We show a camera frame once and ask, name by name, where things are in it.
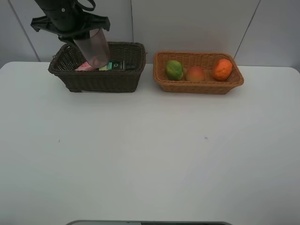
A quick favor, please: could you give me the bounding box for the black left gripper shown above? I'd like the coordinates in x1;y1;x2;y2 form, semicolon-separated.
30;0;110;47

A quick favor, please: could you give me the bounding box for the translucent pink plastic cup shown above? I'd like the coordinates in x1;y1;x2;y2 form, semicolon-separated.
74;29;110;68

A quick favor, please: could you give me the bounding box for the pink lotion bottle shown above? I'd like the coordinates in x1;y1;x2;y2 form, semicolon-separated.
75;62;98;71

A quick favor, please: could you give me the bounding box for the dark green pump bottle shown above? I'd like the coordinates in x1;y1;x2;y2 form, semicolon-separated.
98;60;136;71

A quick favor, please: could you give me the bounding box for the green mango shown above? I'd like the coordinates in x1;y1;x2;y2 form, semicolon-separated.
165;60;184;81

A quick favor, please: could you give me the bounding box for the red yellow peach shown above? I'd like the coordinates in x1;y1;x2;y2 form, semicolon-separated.
185;66;205;82

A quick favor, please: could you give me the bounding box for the orange tangerine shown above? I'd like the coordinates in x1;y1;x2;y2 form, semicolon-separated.
212;59;233;82

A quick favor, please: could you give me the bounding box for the dark brown wicker basket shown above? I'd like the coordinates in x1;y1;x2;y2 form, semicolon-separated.
48;42;146;93

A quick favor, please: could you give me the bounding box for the orange wicker basket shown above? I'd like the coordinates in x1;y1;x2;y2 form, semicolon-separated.
153;51;244;95

